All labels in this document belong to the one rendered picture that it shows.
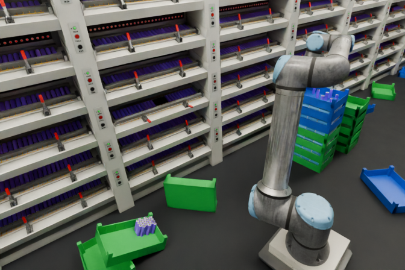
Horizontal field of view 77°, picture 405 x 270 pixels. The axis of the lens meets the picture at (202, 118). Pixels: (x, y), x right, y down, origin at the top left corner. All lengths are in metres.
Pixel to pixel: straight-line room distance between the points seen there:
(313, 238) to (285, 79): 0.65
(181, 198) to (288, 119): 0.83
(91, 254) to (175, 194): 0.52
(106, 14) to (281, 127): 0.88
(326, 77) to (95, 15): 0.96
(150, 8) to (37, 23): 0.47
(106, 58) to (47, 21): 0.26
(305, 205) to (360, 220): 0.62
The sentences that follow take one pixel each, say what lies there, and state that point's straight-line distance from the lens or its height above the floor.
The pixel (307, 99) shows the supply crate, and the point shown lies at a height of 0.51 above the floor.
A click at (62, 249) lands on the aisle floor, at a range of 1.71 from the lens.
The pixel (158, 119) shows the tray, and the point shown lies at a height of 0.53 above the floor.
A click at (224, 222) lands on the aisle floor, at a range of 1.57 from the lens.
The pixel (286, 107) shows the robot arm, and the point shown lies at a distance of 1.05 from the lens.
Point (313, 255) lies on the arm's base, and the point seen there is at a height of 0.17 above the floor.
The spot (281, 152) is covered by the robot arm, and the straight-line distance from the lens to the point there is 1.10.
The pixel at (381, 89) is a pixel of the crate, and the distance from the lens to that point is 3.49.
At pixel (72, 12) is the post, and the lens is 1.22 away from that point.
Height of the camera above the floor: 1.24
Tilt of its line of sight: 29 degrees down
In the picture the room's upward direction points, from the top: 4 degrees counter-clockwise
